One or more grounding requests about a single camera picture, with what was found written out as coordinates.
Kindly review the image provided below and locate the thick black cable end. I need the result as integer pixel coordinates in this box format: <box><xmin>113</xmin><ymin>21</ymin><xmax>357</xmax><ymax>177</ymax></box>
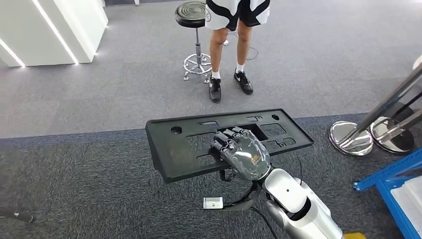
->
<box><xmin>0</xmin><ymin>208</ymin><xmax>35</xmax><ymax>224</ymax></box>

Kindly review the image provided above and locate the black plastic plate frame part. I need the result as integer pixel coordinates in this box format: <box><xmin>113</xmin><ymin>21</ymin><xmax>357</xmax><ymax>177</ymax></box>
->
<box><xmin>145</xmin><ymin>108</ymin><xmax>315</xmax><ymax>185</ymax></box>

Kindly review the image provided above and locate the white plastic tray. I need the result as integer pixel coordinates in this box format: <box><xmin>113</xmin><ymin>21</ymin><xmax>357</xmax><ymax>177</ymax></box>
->
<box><xmin>390</xmin><ymin>176</ymin><xmax>422</xmax><ymax>232</ymax></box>

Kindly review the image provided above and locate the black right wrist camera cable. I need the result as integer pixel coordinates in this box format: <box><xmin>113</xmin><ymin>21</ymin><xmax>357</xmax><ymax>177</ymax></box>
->
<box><xmin>249</xmin><ymin>207</ymin><xmax>280</xmax><ymax>239</ymax></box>

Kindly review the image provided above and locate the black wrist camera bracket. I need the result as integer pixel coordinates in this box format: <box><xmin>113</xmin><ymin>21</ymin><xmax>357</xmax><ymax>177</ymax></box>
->
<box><xmin>222</xmin><ymin>183</ymin><xmax>263</xmax><ymax>212</ymax></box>

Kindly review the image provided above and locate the black round stool chrome base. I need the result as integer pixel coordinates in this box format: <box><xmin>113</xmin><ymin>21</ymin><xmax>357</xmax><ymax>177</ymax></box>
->
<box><xmin>174</xmin><ymin>0</ymin><xmax>214</xmax><ymax>85</ymax></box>

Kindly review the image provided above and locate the person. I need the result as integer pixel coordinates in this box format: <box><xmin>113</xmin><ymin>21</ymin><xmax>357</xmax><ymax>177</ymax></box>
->
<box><xmin>204</xmin><ymin>0</ymin><xmax>271</xmax><ymax>104</ymax></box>

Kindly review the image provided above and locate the thin black floor cable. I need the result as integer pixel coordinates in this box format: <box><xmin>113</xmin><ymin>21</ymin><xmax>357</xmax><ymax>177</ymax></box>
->
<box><xmin>226</xmin><ymin>30</ymin><xmax>260</xmax><ymax>62</ymax></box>

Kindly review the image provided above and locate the blue metal shelf rack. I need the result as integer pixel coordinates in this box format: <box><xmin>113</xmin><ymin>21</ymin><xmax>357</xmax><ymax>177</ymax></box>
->
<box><xmin>353</xmin><ymin>149</ymin><xmax>422</xmax><ymax>239</ymax></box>

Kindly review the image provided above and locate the white lit display counter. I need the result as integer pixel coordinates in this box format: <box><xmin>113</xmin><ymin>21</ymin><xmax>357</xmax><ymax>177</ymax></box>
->
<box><xmin>0</xmin><ymin>0</ymin><xmax>109</xmax><ymax>69</ymax></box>

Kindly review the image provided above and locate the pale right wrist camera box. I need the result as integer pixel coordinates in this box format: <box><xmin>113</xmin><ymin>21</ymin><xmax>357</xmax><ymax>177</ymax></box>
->
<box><xmin>203</xmin><ymin>197</ymin><xmax>224</xmax><ymax>210</ymax></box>

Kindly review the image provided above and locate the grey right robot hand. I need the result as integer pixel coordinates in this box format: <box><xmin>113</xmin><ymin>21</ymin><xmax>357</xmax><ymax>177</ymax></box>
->
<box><xmin>209</xmin><ymin>126</ymin><xmax>272</xmax><ymax>181</ymax></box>

